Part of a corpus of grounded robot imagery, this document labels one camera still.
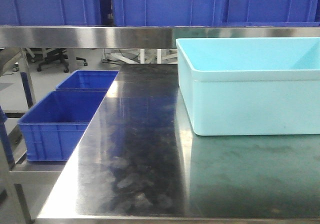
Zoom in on blue crate upper left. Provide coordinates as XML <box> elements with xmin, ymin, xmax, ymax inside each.
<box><xmin>0</xmin><ymin>0</ymin><xmax>102</xmax><ymax>26</ymax></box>

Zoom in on blue bin front lower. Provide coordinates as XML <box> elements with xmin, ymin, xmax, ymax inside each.
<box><xmin>18</xmin><ymin>91</ymin><xmax>105</xmax><ymax>162</ymax></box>

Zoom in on black office chair base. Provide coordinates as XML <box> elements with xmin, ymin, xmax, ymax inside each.
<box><xmin>26</xmin><ymin>47</ymin><xmax>89</xmax><ymax>73</ymax></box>

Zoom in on blue bin rear lower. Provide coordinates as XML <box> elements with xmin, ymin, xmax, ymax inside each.
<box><xmin>55</xmin><ymin>70</ymin><xmax>119</xmax><ymax>92</ymax></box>

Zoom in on blue crate upper right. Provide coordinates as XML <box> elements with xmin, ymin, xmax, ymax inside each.
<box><xmin>222</xmin><ymin>0</ymin><xmax>320</xmax><ymax>27</ymax></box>

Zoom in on blue crate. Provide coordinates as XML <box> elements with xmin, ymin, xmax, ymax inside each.
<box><xmin>111</xmin><ymin>0</ymin><xmax>225</xmax><ymax>27</ymax></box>
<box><xmin>0</xmin><ymin>0</ymin><xmax>102</xmax><ymax>26</ymax></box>
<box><xmin>222</xmin><ymin>0</ymin><xmax>320</xmax><ymax>27</ymax></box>

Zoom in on blue crate upper middle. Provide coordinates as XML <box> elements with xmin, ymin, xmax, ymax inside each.
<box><xmin>111</xmin><ymin>0</ymin><xmax>225</xmax><ymax>27</ymax></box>

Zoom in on blue bin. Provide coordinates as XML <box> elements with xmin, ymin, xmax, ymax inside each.
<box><xmin>55</xmin><ymin>70</ymin><xmax>119</xmax><ymax>92</ymax></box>
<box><xmin>18</xmin><ymin>91</ymin><xmax>105</xmax><ymax>162</ymax></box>

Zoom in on light cyan plastic bin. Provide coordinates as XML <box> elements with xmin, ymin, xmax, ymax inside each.
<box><xmin>176</xmin><ymin>37</ymin><xmax>320</xmax><ymax>136</ymax></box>

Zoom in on stainless steel shelf rail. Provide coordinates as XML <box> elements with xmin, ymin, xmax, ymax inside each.
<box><xmin>0</xmin><ymin>25</ymin><xmax>320</xmax><ymax>49</ymax></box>

